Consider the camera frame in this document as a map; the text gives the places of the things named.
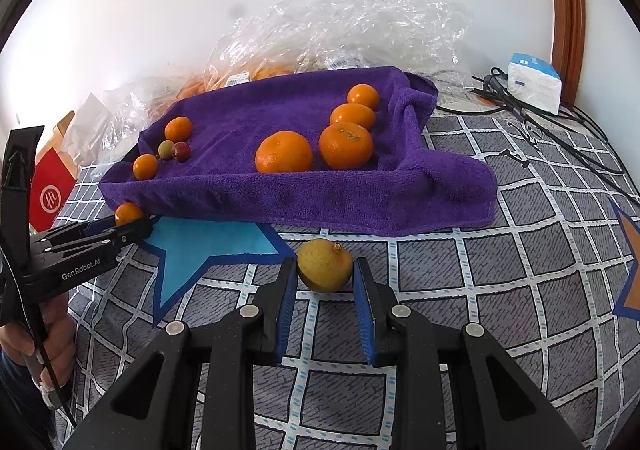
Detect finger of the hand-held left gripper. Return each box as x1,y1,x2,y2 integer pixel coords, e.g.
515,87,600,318
40,216,154,263
29,219,121,247

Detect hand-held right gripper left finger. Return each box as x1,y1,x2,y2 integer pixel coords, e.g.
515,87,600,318
62,257,300,450

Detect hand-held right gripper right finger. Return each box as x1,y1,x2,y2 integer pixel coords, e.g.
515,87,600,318
352,257,586,450

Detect orange kumquat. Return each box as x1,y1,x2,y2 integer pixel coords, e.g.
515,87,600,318
114,202,146,227
132,154,160,181

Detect yellow-green round fruit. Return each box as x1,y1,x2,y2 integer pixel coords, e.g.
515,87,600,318
297,238,354,293

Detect person's left hand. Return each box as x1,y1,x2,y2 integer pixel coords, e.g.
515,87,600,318
0,291,79,411

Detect red box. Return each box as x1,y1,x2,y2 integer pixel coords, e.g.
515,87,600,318
27,145,78,233

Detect white plastic bag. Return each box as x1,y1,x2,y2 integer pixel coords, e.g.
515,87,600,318
62,92,113,165

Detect brown cardboard box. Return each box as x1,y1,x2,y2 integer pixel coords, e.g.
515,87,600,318
37,110,76,151

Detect small orange mandarin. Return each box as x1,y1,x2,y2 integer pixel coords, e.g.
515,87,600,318
164,116,193,143

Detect purple towel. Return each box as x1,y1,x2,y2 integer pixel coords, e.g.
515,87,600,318
98,66,497,237

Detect clear crinkled plastic bag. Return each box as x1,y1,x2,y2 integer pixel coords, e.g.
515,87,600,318
102,72,221,151

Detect grey checkered blanket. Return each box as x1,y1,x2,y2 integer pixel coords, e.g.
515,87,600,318
30,100,640,450

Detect large orange mandarin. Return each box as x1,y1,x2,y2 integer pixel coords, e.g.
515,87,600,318
329,102,377,131
347,84,381,110
254,130,314,175
319,121,374,170

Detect bagged orange produce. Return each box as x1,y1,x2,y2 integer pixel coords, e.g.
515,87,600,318
172,74,216,100

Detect pile of bagged mandarins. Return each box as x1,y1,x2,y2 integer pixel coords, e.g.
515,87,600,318
247,62,296,81

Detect white and blue box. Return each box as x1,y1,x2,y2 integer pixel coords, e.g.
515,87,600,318
506,52,563,115

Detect large clear plastic bag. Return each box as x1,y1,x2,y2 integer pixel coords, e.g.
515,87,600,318
205,0,476,95

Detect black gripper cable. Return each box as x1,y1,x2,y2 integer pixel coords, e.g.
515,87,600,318
0,225,78,428

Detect tangled black cables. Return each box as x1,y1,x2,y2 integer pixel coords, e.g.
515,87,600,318
435,67,640,211

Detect brown wooden door frame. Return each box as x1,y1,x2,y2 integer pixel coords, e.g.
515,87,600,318
542,0,587,105

